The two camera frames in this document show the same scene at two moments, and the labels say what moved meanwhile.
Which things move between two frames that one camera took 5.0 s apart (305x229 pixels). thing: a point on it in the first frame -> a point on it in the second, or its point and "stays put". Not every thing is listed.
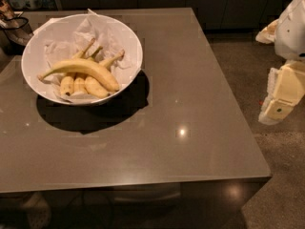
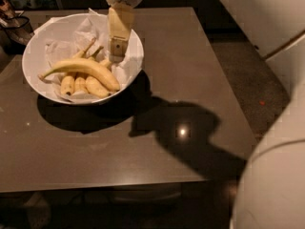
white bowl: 78,59 stays put
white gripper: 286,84 -> 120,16
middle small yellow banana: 80,85 stays put
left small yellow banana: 68,83 stays put
